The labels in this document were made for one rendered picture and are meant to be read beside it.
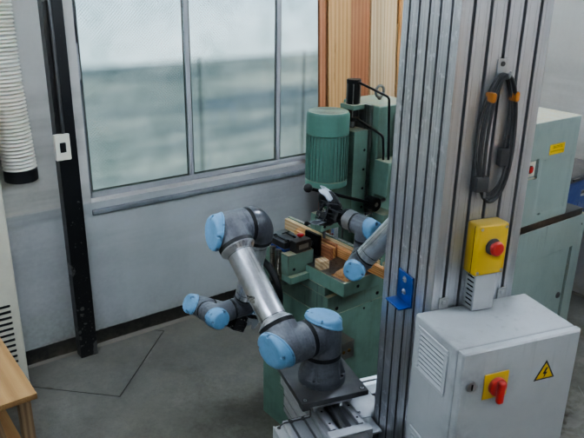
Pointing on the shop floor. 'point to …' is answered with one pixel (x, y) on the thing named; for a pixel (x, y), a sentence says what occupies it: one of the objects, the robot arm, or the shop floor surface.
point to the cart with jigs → (15, 397)
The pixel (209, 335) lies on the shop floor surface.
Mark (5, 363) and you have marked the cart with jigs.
